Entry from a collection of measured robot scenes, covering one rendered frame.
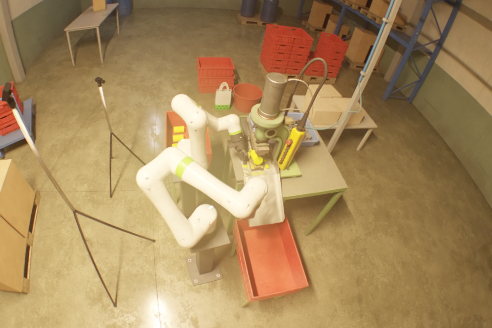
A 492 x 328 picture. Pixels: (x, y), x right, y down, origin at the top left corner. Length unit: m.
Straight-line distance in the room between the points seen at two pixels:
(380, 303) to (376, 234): 0.90
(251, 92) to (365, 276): 3.21
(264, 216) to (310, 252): 1.10
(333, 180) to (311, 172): 0.20
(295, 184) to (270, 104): 0.72
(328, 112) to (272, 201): 1.68
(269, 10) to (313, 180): 6.75
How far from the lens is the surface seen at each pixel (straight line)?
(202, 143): 1.47
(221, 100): 3.85
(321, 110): 3.11
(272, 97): 1.43
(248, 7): 8.36
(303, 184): 1.95
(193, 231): 1.36
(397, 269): 3.33
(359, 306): 2.89
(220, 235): 1.62
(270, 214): 1.83
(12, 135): 4.13
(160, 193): 1.20
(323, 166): 2.15
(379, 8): 6.73
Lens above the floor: 2.40
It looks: 44 degrees down
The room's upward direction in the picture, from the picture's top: 13 degrees clockwise
